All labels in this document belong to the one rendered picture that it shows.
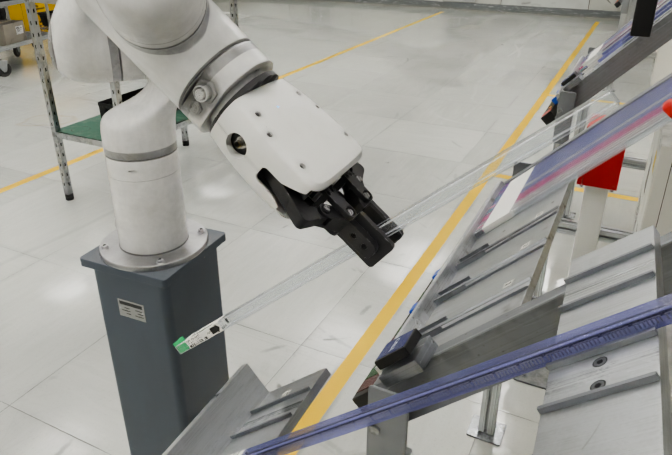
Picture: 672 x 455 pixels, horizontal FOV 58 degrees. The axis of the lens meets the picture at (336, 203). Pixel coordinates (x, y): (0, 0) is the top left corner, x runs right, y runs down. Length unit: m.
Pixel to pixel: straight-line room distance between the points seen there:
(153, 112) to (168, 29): 0.55
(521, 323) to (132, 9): 0.46
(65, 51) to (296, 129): 0.55
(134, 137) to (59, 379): 1.16
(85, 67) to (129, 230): 0.28
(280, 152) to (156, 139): 0.57
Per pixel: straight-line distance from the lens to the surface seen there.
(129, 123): 1.01
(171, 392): 1.22
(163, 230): 1.08
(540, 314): 0.65
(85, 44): 0.97
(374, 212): 0.51
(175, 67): 0.50
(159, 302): 1.09
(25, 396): 2.02
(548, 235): 0.86
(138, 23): 0.45
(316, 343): 2.00
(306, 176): 0.46
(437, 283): 0.95
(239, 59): 0.49
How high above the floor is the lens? 1.24
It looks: 25 degrees down
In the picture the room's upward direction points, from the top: straight up
